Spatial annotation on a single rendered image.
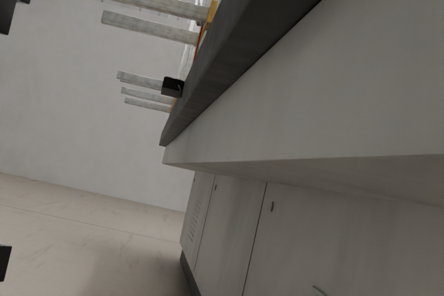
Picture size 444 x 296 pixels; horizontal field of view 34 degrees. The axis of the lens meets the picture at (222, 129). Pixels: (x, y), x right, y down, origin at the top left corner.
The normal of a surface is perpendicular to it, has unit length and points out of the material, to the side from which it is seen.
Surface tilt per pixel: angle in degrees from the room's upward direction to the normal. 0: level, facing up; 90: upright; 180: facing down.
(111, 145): 90
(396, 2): 90
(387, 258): 90
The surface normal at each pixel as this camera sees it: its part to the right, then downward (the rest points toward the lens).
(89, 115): 0.10, -0.05
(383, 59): -0.97, -0.22
